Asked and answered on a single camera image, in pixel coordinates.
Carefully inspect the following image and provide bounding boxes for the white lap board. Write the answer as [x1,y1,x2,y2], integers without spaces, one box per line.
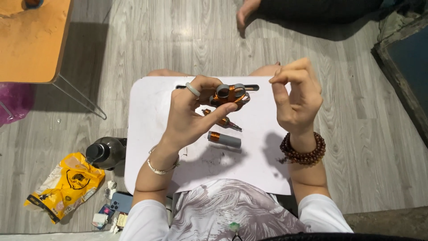
[124,76,293,196]

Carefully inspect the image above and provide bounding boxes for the metal wire table leg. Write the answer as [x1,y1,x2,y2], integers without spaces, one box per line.
[0,74,107,121]

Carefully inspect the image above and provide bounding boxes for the person's left hand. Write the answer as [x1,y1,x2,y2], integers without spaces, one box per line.
[160,75,239,158]

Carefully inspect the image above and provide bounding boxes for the crumpled white tissue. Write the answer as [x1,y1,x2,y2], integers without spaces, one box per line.
[103,180,117,200]

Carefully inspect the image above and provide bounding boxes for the purple plastic bag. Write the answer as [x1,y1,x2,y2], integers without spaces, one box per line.
[0,83,35,128]

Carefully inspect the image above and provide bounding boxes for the blue smartphone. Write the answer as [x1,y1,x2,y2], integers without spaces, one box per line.
[109,191,134,215]

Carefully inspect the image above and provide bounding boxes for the dark bottle with black cap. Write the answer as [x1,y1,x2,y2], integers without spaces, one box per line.
[85,137,128,170]

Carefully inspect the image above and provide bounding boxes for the silver bangle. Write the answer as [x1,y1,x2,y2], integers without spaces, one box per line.
[147,145,181,175]

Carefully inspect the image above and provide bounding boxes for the white patterned shirt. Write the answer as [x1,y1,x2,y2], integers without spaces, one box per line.
[119,178,354,241]

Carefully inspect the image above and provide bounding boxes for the grey stator with copper windings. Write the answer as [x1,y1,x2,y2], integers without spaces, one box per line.
[209,83,251,112]

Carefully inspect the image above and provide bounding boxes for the small colourful box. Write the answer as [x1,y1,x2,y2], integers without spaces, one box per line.
[91,204,116,230]

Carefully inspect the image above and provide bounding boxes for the screwdriver bit with copper coil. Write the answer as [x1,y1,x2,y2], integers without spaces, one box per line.
[201,108,243,132]

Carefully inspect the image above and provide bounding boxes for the person's right hand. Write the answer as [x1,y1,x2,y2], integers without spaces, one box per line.
[269,57,324,135]

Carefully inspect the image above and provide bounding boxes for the yellow snack packet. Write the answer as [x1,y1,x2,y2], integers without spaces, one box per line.
[23,152,106,224]

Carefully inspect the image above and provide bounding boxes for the dark framed panel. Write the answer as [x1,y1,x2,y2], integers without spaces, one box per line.
[370,9,428,148]

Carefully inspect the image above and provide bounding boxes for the blue round object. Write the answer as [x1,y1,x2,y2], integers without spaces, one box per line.
[21,0,45,10]

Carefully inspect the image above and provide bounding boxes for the orange table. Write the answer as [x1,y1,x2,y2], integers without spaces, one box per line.
[0,0,74,84]

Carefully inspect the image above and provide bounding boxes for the brown bead bracelet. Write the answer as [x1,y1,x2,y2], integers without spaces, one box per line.
[280,132,326,166]

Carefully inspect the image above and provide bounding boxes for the small brown box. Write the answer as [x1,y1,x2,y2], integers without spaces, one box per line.
[115,212,129,230]

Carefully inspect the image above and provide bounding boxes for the green pendant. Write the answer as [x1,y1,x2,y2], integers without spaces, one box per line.
[229,222,242,241]

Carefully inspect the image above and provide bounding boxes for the person's left leg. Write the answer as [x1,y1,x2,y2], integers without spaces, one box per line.
[147,69,195,77]

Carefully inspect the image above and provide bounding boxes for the pale jade ring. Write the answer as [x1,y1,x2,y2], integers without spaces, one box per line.
[185,82,201,98]

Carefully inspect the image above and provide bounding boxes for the grey cylinder with copper winding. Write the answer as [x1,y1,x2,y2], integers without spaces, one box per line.
[207,131,242,149]

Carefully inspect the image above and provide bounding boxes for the person's right leg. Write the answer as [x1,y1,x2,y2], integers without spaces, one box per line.
[248,62,282,77]

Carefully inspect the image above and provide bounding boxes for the black flat bar tool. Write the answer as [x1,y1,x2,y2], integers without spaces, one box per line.
[175,84,260,92]

